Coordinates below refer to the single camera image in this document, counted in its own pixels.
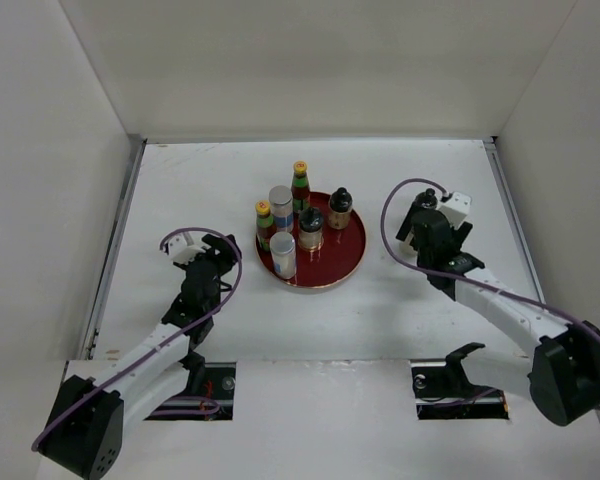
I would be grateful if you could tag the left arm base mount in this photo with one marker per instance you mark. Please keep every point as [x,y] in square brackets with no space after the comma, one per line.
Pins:
[208,396]

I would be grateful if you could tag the black cap spice jar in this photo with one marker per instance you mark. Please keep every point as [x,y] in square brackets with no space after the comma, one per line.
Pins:
[426,199]

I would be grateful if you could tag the white bead jar blue label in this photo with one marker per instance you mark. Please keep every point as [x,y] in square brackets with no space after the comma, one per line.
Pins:
[281,203]

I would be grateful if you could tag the white powder grinder jar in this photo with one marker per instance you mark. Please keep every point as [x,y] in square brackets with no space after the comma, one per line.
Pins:
[310,224]

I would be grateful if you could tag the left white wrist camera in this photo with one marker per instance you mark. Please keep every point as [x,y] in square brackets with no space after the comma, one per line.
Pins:
[182,248]

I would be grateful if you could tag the brown spice grinder jar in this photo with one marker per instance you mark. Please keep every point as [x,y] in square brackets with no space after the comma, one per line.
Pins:
[340,207]

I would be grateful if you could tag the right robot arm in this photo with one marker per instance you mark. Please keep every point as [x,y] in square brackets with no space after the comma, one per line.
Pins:
[560,369]

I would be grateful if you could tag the silver top spice jar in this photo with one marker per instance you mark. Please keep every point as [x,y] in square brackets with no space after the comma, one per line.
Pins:
[407,248]

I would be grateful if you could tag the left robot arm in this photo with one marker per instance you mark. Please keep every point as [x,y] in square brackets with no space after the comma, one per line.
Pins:
[161,380]

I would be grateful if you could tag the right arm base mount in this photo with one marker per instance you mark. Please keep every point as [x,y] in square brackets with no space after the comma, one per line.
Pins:
[442,390]

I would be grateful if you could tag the red round tray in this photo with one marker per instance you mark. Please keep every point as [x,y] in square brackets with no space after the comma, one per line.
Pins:
[339,255]

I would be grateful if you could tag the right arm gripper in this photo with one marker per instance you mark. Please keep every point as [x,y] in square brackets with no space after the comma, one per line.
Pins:
[461,235]

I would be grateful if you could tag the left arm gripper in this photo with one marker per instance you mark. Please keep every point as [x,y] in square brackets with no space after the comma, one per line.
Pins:
[226,255]

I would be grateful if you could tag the red sauce bottle green label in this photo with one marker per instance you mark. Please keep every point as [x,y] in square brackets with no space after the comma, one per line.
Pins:
[300,188]

